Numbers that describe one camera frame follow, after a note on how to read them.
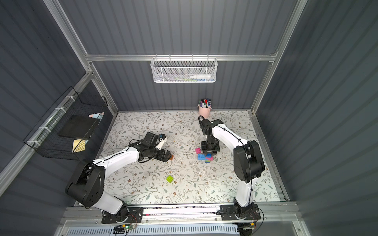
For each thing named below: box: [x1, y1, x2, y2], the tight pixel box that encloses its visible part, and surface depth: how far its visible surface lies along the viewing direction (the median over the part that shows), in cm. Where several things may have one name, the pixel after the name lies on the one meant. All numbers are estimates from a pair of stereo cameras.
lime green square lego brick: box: [166, 175, 174, 184], surface depth 86 cm
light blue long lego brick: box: [197, 153, 207, 161], surface depth 91 cm
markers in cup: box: [198, 98, 212, 109], surface depth 111 cm
